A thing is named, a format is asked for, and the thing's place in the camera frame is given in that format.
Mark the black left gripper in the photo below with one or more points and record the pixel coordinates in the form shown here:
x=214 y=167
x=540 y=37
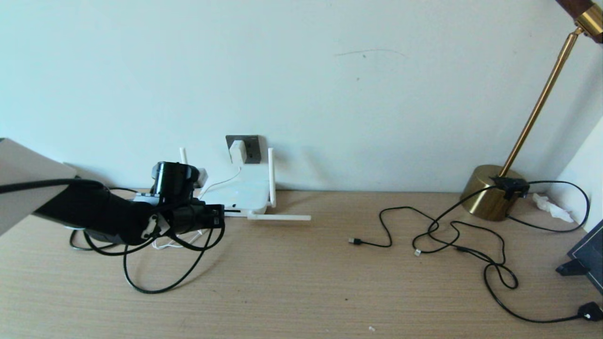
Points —
x=191 y=219

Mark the white power adapter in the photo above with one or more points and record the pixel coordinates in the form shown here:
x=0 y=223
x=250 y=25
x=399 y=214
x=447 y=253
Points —
x=238 y=151

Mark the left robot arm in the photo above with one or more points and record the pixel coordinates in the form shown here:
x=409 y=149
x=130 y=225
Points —
x=94 y=212

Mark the white wifi router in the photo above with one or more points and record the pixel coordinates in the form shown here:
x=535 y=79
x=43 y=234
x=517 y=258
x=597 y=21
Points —
x=245 y=193

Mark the brass desk lamp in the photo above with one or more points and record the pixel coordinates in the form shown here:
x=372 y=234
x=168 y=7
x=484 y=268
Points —
x=485 y=193

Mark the crumpled white tissue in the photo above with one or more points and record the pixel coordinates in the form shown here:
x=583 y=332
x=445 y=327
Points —
x=549 y=205

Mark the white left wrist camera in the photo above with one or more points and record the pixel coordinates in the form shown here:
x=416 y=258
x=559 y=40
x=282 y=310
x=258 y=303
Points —
x=201 y=176

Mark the grey wall socket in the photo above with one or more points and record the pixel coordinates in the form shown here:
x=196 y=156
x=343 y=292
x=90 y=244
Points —
x=254 y=150

